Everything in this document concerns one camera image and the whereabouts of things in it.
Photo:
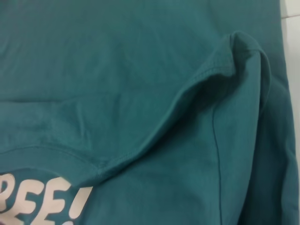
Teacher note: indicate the teal blue t-shirt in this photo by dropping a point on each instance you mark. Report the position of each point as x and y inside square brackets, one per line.
[140, 93]

